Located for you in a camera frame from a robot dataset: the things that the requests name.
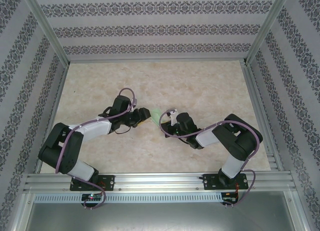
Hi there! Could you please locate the aluminium mounting rail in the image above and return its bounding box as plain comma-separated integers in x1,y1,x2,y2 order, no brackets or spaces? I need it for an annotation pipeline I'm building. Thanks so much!
23,172,297,192

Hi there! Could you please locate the left aluminium side rail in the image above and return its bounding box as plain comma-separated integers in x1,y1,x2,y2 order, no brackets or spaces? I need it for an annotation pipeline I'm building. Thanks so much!
34,63,70,173

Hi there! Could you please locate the left small circuit board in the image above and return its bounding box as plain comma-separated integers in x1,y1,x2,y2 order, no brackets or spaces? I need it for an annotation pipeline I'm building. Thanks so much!
82,193,102,201

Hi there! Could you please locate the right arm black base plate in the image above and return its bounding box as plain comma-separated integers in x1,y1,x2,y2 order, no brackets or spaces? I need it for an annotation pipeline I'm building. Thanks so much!
202,173,250,191

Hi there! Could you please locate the light green paper sheet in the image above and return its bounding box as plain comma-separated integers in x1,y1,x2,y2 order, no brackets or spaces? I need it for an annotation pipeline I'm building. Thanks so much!
149,107,164,127

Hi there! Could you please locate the right aluminium frame post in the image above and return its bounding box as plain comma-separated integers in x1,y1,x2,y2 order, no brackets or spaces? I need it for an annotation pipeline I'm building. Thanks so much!
243,0,292,66

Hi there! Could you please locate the sheet metal panel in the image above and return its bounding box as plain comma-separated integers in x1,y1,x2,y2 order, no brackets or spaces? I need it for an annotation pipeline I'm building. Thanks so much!
22,202,305,231

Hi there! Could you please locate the right small circuit board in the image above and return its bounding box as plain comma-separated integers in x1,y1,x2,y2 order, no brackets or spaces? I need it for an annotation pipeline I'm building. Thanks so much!
223,192,240,204

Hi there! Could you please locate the small circuit board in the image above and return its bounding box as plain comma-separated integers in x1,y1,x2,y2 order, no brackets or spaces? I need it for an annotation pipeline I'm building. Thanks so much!
82,193,102,201
223,192,240,204

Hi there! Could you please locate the right aluminium side rail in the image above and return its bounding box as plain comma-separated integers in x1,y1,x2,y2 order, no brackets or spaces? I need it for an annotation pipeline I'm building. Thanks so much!
241,62,283,172

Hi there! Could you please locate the aluminium frame post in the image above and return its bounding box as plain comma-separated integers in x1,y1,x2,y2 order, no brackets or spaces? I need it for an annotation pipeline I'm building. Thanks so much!
243,0,292,66
21,0,71,66

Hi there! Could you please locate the aluminium side rail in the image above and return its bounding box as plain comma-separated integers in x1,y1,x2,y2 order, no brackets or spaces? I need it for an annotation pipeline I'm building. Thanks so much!
34,63,70,173
241,62,283,172

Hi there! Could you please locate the left aluminium frame post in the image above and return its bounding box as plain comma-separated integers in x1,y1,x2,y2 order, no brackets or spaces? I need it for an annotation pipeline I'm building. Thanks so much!
21,0,71,66

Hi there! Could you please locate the slotted grey cable duct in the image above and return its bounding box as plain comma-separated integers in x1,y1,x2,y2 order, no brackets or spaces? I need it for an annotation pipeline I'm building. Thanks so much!
33,192,223,203

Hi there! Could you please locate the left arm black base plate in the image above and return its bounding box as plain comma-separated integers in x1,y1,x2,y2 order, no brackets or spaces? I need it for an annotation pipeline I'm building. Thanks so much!
69,174,116,192

